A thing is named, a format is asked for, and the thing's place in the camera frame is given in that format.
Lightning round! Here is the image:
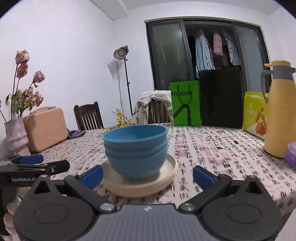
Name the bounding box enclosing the small blue bowl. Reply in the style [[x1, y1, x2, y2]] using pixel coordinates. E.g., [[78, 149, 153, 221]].
[[105, 145, 168, 179]]

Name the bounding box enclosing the green mucun paper bag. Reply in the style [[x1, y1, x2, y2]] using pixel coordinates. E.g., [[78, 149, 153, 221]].
[[170, 80, 201, 126]]

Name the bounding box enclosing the white textured vase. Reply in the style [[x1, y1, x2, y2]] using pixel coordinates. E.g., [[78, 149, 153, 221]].
[[4, 117, 31, 156]]

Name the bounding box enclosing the hanging light shirt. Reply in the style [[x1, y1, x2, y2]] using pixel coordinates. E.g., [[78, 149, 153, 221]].
[[223, 30, 241, 65]]

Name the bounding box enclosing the dried pink rose bouquet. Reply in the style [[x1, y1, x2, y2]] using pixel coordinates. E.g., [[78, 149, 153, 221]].
[[5, 50, 45, 120]]

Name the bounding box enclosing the cream plate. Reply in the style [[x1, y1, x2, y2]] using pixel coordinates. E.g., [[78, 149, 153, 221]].
[[100, 157, 178, 189], [102, 171, 176, 198], [100, 153, 178, 186]]

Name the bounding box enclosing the yellow flower branch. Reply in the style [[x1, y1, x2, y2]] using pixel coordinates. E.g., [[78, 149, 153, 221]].
[[100, 108, 135, 132]]

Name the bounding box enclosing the hanging blue shirt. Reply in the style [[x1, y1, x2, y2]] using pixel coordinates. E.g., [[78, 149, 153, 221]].
[[195, 29, 215, 76]]

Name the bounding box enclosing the beige jacket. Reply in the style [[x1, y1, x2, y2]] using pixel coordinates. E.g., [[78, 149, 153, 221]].
[[132, 90, 173, 125]]

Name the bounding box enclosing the hanging pink garment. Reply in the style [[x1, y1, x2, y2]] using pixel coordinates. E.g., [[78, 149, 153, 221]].
[[213, 32, 223, 56]]

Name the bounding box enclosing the yellow thermos jug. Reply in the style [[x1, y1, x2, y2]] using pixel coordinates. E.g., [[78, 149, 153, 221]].
[[261, 60, 295, 158]]

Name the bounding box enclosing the studio light on stand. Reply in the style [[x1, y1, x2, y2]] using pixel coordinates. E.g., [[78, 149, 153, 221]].
[[113, 45, 134, 117]]

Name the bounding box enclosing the black sliding glass door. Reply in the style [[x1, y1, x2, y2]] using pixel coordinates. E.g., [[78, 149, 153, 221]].
[[146, 18, 269, 92]]

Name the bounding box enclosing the large blue bowl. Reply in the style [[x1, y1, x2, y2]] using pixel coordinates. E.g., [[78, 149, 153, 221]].
[[103, 125, 168, 143]]

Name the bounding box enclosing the chair with beige jacket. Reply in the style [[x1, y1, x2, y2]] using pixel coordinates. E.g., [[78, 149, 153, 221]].
[[148, 99, 173, 124]]

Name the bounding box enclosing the purple container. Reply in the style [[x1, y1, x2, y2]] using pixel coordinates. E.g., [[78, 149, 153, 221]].
[[284, 142, 296, 169]]

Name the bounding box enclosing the black paper bag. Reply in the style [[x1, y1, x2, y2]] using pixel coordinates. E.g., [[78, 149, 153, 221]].
[[199, 68, 243, 129]]

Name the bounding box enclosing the pink small suitcase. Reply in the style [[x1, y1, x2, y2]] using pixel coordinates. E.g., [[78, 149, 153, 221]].
[[23, 106, 68, 153]]

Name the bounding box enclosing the grey purple cloth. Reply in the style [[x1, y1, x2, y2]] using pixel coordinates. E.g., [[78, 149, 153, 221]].
[[67, 129, 86, 140]]

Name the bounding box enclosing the lime green snack box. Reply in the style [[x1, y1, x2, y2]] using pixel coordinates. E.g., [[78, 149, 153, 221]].
[[243, 91, 268, 140]]

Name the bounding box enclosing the dark wooden chair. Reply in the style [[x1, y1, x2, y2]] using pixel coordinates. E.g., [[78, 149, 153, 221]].
[[74, 101, 104, 131]]

